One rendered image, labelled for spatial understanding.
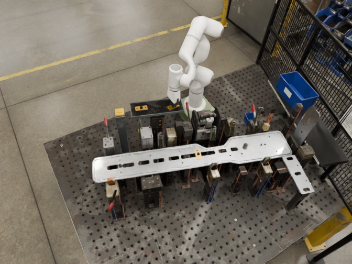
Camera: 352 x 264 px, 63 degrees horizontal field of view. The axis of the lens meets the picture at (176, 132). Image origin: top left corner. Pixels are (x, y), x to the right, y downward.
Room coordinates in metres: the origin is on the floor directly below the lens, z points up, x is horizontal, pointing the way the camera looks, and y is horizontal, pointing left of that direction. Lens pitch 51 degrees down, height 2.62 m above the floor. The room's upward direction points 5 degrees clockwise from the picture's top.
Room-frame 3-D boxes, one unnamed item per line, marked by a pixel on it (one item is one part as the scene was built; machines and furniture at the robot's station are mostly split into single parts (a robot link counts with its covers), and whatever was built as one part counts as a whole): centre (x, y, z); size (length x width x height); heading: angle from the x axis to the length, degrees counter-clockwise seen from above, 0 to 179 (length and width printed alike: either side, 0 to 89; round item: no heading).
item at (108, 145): (1.11, 0.45, 0.88); 0.11 x 0.10 x 0.36; 16
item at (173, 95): (1.39, 0.03, 1.30); 0.10 x 0.07 x 0.11; 34
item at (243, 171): (1.02, -0.47, 0.84); 0.11 x 0.08 x 0.29; 16
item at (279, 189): (1.09, -0.82, 0.84); 0.11 x 0.06 x 0.29; 16
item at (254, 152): (1.10, -0.15, 1.00); 1.38 x 0.22 x 0.02; 106
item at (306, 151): (1.19, -0.91, 0.88); 0.08 x 0.08 x 0.36; 16
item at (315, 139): (1.55, -0.98, 1.02); 0.90 x 0.22 x 0.03; 16
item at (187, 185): (1.09, -0.09, 0.84); 0.17 x 0.06 x 0.29; 16
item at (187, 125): (1.29, -0.08, 0.89); 0.13 x 0.11 x 0.38; 16
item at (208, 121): (1.34, -0.21, 0.94); 0.18 x 0.13 x 0.49; 106
